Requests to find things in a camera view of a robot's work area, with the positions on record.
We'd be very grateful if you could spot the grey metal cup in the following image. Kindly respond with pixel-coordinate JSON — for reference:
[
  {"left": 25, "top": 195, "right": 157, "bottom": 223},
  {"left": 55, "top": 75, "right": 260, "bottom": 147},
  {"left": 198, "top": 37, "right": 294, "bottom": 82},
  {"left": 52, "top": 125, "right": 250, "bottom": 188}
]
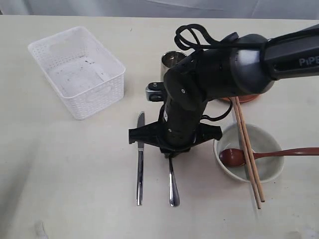
[{"left": 160, "top": 51, "right": 187, "bottom": 82}]

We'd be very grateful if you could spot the brown wooden plate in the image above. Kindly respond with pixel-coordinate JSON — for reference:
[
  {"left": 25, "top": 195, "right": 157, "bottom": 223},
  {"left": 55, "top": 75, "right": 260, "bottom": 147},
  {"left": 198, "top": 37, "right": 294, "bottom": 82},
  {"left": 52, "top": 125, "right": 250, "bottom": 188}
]
[{"left": 219, "top": 95, "right": 259, "bottom": 103}]

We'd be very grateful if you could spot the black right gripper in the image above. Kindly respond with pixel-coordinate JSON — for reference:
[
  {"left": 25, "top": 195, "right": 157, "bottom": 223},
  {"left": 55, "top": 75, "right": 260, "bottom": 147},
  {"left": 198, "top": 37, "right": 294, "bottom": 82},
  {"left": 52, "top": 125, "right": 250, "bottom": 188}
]
[{"left": 129, "top": 99, "right": 222, "bottom": 159}]

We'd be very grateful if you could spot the silver metal table knife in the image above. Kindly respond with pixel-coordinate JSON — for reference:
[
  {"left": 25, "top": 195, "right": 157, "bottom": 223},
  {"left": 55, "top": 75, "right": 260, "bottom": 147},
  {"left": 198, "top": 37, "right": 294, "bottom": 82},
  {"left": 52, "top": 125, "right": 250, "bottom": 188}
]
[{"left": 137, "top": 111, "right": 145, "bottom": 206}]

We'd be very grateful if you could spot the brown wooden chopstick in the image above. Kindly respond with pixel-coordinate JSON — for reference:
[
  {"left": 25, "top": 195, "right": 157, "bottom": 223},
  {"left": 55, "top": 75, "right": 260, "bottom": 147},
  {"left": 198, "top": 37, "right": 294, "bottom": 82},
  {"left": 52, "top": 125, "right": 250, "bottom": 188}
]
[
  {"left": 235, "top": 97, "right": 265, "bottom": 203},
  {"left": 230, "top": 97, "right": 261, "bottom": 209}
]

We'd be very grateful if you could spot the white perforated plastic basket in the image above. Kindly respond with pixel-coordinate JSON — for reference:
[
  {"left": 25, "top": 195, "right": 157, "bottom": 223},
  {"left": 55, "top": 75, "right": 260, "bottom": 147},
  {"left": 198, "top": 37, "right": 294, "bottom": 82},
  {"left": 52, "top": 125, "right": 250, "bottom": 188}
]
[{"left": 28, "top": 26, "right": 126, "bottom": 120}]

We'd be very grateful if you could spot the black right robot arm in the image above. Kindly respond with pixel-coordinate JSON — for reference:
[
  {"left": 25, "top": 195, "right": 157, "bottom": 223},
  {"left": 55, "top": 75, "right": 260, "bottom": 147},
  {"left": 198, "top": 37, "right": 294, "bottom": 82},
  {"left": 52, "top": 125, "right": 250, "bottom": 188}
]
[{"left": 129, "top": 24, "right": 319, "bottom": 157}]

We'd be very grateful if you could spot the grey speckled ceramic bowl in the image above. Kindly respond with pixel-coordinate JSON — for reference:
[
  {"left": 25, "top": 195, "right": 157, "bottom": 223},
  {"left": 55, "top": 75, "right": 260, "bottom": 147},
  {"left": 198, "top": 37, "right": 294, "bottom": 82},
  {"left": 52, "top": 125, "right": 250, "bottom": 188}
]
[{"left": 213, "top": 123, "right": 284, "bottom": 183}]

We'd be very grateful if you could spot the silver metal fork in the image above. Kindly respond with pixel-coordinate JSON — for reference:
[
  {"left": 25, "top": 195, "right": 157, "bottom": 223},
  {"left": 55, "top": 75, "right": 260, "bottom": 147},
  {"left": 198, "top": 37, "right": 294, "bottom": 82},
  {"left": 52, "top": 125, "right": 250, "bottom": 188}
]
[{"left": 168, "top": 156, "right": 180, "bottom": 207}]

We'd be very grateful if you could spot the brown wooden spoon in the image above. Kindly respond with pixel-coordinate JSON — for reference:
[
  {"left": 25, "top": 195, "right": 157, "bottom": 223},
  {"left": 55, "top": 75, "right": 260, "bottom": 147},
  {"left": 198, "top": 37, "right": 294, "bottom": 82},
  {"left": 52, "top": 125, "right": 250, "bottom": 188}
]
[{"left": 219, "top": 147, "right": 319, "bottom": 167}]

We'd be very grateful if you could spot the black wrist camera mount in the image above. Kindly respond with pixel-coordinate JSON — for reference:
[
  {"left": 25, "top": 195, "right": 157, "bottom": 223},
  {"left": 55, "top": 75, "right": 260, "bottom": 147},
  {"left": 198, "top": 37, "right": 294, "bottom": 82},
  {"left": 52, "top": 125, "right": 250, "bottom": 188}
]
[{"left": 145, "top": 82, "right": 166, "bottom": 102}]

